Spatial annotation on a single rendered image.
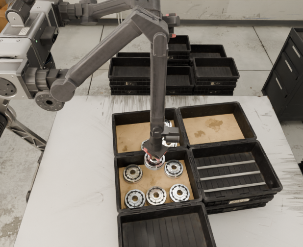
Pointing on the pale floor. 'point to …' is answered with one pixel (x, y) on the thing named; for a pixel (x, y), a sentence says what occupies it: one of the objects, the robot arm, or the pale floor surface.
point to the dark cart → (294, 78)
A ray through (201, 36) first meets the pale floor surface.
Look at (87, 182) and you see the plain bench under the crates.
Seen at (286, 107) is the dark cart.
